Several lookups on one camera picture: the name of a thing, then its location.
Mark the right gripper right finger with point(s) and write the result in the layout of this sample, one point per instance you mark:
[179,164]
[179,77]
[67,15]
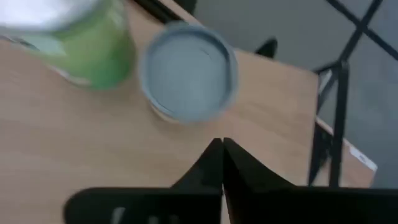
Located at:
[295,205]

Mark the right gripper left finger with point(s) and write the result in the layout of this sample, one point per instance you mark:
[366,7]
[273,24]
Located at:
[155,205]

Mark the teal label can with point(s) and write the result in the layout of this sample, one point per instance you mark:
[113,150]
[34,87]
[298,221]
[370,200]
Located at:
[186,71]

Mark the green oranges can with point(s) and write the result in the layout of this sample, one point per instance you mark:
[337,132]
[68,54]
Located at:
[93,46]

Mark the wooden shelf with black frame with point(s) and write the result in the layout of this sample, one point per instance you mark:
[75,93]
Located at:
[93,140]

